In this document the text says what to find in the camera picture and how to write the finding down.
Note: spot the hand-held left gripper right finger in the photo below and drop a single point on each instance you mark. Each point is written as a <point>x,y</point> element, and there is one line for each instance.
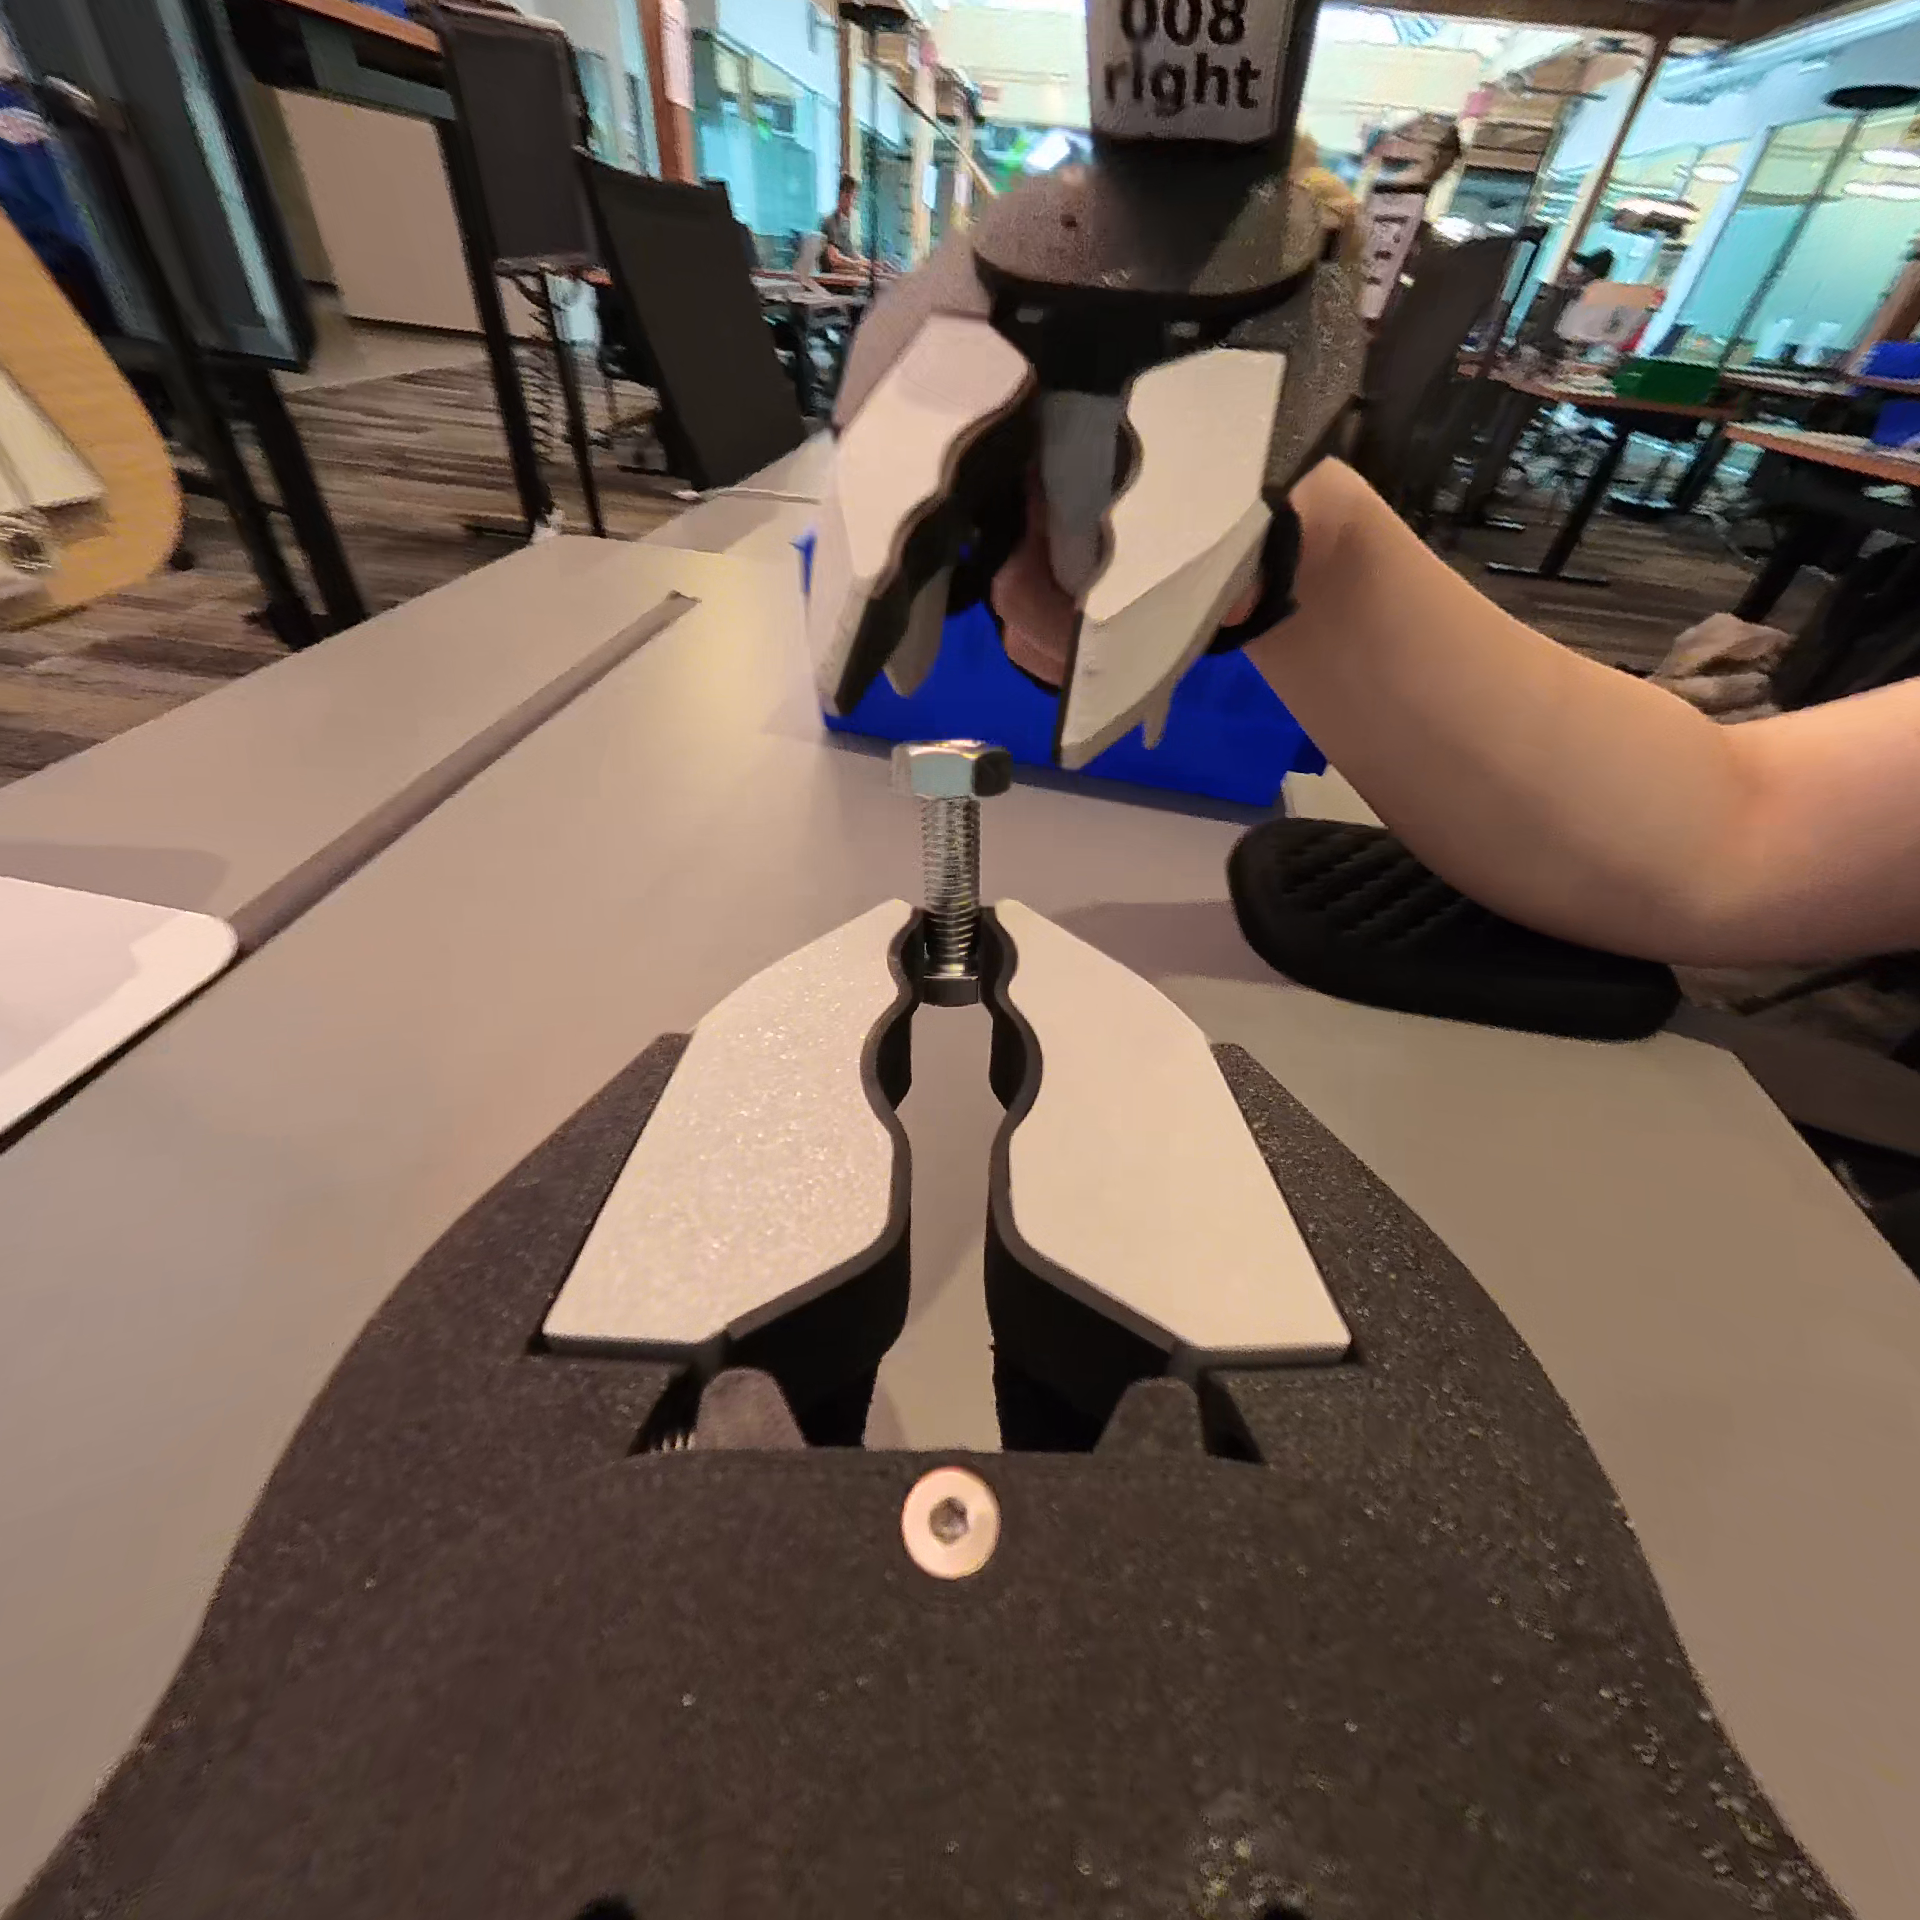
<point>1155,1183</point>

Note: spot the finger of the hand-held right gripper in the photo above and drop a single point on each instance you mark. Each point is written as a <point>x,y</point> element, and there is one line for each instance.
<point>1201,510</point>
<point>901,450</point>

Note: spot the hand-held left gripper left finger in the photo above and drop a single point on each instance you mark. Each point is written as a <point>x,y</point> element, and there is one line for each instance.
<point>748,1169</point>

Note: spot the blue plastic bin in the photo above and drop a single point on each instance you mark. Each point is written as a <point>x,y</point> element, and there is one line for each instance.
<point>1201,750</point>

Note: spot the steel hex nut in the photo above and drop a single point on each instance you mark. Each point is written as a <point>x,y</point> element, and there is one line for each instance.
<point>950,772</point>

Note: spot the steel hex bolt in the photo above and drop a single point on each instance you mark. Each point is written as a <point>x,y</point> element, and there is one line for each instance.
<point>950,863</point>

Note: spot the person's right forearm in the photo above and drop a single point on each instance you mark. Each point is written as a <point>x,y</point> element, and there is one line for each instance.
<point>1575,780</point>

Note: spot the person's right hand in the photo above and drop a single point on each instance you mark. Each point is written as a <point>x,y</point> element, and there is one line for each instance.
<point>1031,616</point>

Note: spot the black panel stand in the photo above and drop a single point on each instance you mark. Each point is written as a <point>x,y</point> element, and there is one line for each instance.
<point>690,329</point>
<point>517,150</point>

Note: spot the black mesh office chair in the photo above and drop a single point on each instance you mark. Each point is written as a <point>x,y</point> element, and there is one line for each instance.
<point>1440,360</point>

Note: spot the green plastic bin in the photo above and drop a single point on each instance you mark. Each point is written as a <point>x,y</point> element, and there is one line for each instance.
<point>1662,383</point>

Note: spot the white cloth heap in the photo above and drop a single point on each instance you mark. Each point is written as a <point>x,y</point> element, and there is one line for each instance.
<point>1722,667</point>

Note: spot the wooden top office desk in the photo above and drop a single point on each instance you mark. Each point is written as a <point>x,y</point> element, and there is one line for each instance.
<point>375,223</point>

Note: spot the dark framed panel on stand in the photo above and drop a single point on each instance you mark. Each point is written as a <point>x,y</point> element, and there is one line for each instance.
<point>224,182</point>

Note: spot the wooden backboard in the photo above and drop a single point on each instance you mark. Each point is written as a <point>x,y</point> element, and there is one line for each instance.
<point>88,422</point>

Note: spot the blue striped jacket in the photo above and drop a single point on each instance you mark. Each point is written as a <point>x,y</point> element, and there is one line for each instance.
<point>38,195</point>

